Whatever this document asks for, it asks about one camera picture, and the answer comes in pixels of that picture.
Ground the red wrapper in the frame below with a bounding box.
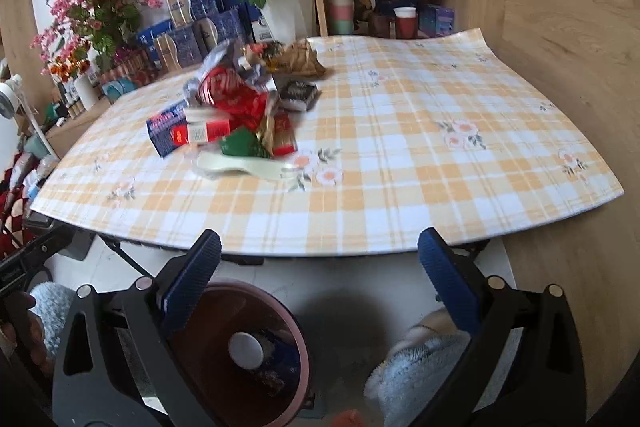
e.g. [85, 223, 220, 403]
[197, 66, 272, 130]

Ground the white faceted vase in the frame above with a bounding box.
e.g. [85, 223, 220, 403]
[260, 0, 318, 42]

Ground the stack of blue gift boxes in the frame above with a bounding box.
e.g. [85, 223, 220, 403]
[137, 0, 261, 72]

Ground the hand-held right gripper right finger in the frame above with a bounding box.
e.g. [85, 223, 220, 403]
[415, 228, 586, 427]

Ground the red gold packet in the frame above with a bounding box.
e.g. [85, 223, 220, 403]
[259, 111, 299, 156]

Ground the person's left hand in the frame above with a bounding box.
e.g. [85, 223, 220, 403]
[0, 292, 51, 374]

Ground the brown cup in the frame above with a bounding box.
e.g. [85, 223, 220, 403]
[370, 13, 394, 38]

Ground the red patterned cloth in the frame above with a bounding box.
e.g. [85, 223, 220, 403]
[0, 152, 38, 258]

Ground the brown plastic bin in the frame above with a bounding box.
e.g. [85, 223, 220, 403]
[165, 279, 312, 427]

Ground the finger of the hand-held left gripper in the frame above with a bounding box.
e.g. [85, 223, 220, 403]
[0, 229, 73, 303]

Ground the red white carton box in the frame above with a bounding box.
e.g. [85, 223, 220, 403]
[171, 119, 232, 146]

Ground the blue white large box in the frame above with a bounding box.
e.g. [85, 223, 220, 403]
[250, 4, 277, 44]

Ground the blue cardboard box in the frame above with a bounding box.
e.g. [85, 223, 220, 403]
[146, 101, 193, 158]

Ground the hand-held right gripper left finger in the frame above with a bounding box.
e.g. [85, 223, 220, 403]
[52, 229, 222, 427]

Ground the white fan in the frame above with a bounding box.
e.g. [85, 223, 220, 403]
[0, 74, 57, 158]

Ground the green and white wrapper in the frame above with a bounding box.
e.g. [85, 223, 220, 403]
[194, 148, 297, 184]

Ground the tan red wrapping paper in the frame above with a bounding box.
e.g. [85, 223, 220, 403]
[247, 41, 327, 78]

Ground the silver foil wrapper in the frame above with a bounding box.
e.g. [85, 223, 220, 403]
[185, 39, 278, 100]

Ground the fuzzy blue slipper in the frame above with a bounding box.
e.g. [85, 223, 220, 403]
[364, 309, 473, 427]
[26, 282, 76, 360]

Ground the wooden sideboard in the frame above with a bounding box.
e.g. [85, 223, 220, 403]
[42, 97, 113, 160]

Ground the red cup white lid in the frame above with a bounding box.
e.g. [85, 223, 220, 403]
[393, 7, 417, 39]

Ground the black small box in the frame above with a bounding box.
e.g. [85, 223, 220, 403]
[276, 81, 319, 112]

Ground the yellow plaid tablecloth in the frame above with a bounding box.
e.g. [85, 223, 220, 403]
[29, 28, 626, 257]

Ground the small blue box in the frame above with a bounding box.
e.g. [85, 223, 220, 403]
[419, 3, 456, 35]

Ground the row of small bottles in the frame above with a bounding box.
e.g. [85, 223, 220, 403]
[50, 94, 83, 128]

